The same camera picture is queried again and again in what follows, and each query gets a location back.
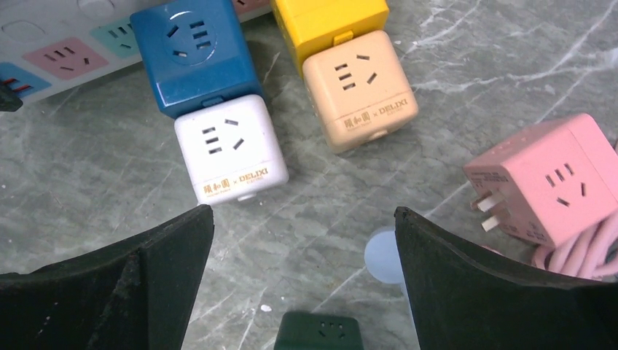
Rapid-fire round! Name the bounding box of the dark blue cube adapter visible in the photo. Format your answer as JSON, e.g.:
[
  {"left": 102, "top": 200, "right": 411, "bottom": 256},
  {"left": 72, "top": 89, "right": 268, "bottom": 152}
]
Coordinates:
[{"left": 130, "top": 1, "right": 263, "bottom": 119}]

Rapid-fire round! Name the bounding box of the pink power cable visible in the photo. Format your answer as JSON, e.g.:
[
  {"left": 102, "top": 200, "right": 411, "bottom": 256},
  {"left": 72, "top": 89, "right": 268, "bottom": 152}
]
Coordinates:
[{"left": 482, "top": 212, "right": 618, "bottom": 281}]

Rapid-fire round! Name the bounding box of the white cube adapter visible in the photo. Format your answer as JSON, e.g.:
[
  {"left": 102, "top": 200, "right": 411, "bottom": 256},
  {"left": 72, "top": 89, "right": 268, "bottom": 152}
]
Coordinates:
[{"left": 174, "top": 95, "right": 289, "bottom": 206}]

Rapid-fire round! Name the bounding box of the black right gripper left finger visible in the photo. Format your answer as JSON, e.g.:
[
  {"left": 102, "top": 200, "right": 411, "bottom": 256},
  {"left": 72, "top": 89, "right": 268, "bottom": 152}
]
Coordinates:
[{"left": 1, "top": 205, "right": 214, "bottom": 349}]

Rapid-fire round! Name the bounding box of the orange wooden cube adapter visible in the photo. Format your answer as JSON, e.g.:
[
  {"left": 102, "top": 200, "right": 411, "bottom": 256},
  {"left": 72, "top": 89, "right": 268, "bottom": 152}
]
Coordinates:
[{"left": 302, "top": 30, "right": 419, "bottom": 154}]

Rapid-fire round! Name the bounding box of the white long power strip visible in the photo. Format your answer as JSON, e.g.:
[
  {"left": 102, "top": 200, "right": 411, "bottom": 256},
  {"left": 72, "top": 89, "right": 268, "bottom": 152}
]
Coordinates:
[{"left": 1, "top": 1, "right": 272, "bottom": 112}]

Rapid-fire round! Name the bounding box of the light blue power cable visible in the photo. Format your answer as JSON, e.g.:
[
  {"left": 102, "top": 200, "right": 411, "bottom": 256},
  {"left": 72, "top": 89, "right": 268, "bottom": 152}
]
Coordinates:
[{"left": 364, "top": 227, "right": 416, "bottom": 320}]

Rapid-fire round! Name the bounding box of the dark green cube adapter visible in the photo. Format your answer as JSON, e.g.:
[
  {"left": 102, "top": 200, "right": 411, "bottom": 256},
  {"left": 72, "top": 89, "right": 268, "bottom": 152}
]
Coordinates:
[{"left": 273, "top": 311, "right": 364, "bottom": 350}]

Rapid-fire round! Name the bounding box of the yellow cube adapter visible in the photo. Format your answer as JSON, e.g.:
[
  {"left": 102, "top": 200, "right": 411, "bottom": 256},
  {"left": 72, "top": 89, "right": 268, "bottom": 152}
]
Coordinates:
[{"left": 270, "top": 0, "right": 389, "bottom": 76}]

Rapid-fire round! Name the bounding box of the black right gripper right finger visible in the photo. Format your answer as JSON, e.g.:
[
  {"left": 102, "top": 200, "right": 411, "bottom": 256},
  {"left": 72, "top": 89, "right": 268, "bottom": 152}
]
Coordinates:
[{"left": 394, "top": 206, "right": 617, "bottom": 349}]

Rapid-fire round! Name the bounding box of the pink cube adapter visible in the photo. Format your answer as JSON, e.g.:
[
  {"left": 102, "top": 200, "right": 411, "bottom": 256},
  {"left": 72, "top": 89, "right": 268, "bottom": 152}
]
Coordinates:
[{"left": 463, "top": 114, "right": 617, "bottom": 247}]

